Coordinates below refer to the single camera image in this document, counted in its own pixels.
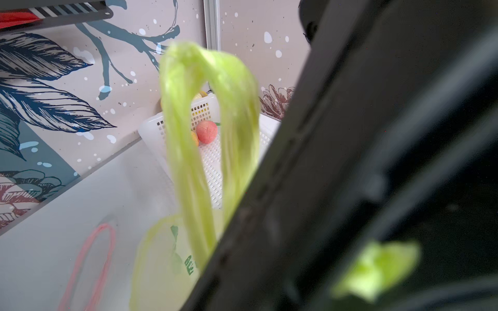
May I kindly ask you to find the green avocado print plastic bag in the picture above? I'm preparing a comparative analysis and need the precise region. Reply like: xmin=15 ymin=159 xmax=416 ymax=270
xmin=129 ymin=40 xmax=423 ymax=311

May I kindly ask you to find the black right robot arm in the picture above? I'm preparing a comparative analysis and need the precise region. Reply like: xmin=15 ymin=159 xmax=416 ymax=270
xmin=182 ymin=1 xmax=497 ymax=310

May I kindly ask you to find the red peach top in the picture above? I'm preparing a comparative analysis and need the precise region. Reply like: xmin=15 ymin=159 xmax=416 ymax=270
xmin=196 ymin=120 xmax=218 ymax=145

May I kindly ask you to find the orange yellow peach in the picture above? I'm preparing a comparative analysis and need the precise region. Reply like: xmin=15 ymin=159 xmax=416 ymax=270
xmin=191 ymin=131 xmax=200 ymax=147

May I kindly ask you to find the pink plastic bag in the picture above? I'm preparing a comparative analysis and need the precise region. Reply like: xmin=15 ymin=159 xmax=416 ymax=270
xmin=57 ymin=223 xmax=116 ymax=310

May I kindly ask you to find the white perforated plastic basket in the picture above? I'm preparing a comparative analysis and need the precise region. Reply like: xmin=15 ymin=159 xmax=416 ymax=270
xmin=138 ymin=93 xmax=280 ymax=209

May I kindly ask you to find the black wall shelf basket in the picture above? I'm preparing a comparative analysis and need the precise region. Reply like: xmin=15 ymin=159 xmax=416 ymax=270
xmin=1 ymin=0 xmax=114 ymax=35

